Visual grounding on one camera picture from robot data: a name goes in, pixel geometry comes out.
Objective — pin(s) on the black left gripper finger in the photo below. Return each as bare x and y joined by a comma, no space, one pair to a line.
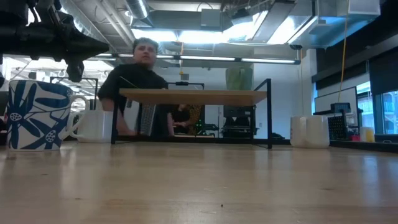
84,45
75,71

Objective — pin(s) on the white and yellow cup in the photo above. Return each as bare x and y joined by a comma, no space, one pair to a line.
367,134

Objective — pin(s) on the person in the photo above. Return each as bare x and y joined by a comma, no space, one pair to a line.
182,117
136,77

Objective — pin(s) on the blue floral white mug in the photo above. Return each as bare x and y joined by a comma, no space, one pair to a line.
37,115

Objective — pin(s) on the round silver air duct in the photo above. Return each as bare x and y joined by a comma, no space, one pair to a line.
138,8

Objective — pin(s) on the grey mesh panel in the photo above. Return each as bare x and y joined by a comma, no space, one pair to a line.
148,119

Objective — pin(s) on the black perforated crate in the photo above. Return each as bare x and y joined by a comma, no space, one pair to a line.
338,126

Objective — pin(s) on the black equipment stand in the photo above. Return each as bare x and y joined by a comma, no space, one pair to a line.
238,121

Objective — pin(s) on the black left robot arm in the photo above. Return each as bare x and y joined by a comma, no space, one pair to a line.
18,9

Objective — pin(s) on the whiteboard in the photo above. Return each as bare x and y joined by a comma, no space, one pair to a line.
335,99

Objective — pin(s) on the long ceiling light bar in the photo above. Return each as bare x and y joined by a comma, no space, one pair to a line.
205,58

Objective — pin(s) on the wooden shelf black metal frame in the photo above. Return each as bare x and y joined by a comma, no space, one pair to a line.
192,97

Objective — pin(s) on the green bag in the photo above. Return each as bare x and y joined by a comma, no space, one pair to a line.
239,78

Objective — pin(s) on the white mug green interior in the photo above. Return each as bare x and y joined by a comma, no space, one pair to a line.
317,130

